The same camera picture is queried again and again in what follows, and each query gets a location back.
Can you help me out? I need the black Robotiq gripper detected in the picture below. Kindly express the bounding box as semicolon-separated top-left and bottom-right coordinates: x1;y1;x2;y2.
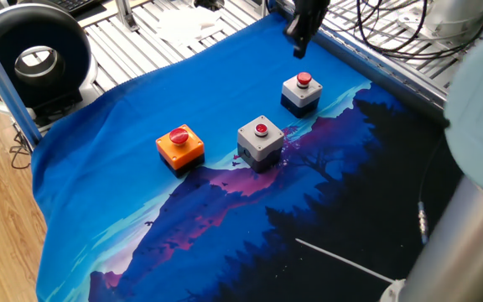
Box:
283;0;330;59

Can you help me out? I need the white navy button box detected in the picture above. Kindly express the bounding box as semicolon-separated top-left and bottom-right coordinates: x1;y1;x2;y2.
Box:
280;71;324;119

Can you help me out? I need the grey button box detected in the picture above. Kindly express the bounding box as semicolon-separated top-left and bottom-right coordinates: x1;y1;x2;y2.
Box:
236;115;285;174

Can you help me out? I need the orange button box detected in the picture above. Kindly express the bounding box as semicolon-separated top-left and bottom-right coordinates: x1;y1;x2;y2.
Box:
155;123;205;178

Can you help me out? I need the white paper sheet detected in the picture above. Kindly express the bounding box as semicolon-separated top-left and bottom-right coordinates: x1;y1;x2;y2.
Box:
153;7;226;48

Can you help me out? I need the silver mounting plate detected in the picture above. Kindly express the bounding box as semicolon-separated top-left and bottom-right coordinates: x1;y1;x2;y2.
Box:
396;0;483;43

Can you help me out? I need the blue landscape printed cloth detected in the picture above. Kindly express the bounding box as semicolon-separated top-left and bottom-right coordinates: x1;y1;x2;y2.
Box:
30;11;465;302

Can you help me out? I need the black keyboard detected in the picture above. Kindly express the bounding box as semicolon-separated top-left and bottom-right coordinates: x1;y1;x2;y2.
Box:
50;0;104;14

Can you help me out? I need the white zip tie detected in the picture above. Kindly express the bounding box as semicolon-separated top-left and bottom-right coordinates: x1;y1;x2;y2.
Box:
295;237;396;284

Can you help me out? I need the black looping wrist cable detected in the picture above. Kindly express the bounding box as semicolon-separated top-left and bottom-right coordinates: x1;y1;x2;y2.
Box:
355;0;429;55

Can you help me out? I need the grey aluminium table rail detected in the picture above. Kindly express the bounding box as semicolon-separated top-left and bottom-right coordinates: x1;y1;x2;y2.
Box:
266;0;452;122

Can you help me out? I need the black cable bundle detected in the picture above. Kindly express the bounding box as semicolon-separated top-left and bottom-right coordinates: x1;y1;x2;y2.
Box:
386;24;483;60

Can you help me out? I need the small aluminium upright bracket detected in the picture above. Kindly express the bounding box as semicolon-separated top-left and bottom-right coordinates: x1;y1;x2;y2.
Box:
113;0;141;33

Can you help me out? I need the black cable with metal connector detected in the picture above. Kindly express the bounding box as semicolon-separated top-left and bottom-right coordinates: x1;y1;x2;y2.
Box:
417;133;450;247

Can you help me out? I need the black ring lamp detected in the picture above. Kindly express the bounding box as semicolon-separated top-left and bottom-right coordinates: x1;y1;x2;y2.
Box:
0;3;99;114

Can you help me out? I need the aluminium frame post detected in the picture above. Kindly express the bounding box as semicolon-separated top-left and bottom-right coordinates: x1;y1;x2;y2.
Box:
0;18;44;148

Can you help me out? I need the thin black floor cable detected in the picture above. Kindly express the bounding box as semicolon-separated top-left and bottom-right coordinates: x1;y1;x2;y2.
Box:
8;125;33;171

